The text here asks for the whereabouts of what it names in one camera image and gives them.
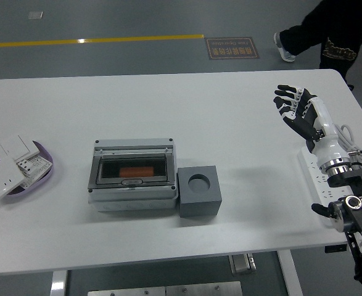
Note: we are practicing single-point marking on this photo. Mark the person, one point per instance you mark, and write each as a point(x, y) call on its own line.
point(338, 27)

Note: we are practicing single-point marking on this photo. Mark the white power strip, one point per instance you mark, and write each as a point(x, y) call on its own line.
point(310, 168)

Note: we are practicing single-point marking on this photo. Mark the purple tray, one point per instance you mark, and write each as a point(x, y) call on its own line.
point(46, 176)

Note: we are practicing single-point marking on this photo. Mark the white wall socket panel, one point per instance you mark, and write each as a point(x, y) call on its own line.
point(2, 179)

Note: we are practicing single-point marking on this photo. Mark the grey metal base plate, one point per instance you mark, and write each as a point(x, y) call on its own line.
point(165, 290)

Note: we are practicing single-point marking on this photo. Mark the brown floor sign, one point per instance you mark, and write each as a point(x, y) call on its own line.
point(232, 48)

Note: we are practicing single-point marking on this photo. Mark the grey electrical box with lid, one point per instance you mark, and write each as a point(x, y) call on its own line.
point(131, 194)

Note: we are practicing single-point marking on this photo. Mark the black table control panel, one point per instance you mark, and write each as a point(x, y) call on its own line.
point(335, 248)

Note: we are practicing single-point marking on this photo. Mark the grey cube with round recess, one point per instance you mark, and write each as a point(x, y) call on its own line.
point(199, 206)

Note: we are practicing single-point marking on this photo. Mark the small grey floor plate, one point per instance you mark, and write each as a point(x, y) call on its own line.
point(35, 15)

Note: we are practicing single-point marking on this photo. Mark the white socket module with holes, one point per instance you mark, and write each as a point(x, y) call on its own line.
point(34, 165)

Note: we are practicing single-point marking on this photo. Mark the yellow floor tape line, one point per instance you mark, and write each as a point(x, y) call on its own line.
point(106, 40)

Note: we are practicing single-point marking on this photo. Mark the orange cylinder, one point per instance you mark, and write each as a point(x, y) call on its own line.
point(136, 172)

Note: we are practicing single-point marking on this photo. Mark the grey metal bracket under table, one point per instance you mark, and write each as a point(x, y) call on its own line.
point(241, 264)

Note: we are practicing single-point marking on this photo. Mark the white and black robot right hand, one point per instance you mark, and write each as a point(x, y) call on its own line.
point(325, 135)

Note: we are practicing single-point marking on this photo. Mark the white table leg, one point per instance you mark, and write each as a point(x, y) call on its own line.
point(290, 274)
point(58, 285)

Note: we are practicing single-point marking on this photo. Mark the white wall switch panel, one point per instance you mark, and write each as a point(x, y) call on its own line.
point(15, 146)

